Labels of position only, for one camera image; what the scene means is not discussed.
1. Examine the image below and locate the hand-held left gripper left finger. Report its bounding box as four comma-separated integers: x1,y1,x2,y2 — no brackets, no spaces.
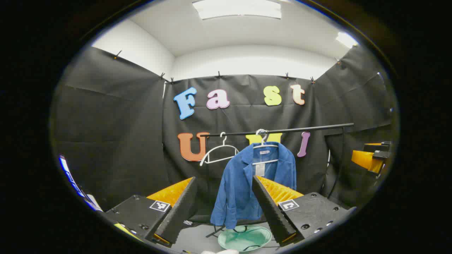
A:
105,176,198,246

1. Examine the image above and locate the small ceiling light panel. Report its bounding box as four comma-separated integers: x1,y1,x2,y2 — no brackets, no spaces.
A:
335,32,359,49

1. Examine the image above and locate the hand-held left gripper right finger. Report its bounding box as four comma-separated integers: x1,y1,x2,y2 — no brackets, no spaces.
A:
251,175,356,247

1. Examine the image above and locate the blue corduroy jacket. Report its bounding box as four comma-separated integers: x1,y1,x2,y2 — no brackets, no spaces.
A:
210,142,297,230

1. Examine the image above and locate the black backdrop cloth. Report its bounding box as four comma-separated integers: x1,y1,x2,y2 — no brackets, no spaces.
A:
51,44,398,226

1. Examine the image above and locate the green laundry hamper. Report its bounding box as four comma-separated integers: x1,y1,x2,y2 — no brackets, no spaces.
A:
218,225,272,252

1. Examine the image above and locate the white plastic hanger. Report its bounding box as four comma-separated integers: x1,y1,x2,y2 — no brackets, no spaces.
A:
200,132,240,167
251,129,280,166

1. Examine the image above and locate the black clothes rack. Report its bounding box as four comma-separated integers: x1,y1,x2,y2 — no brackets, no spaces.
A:
200,123,355,238

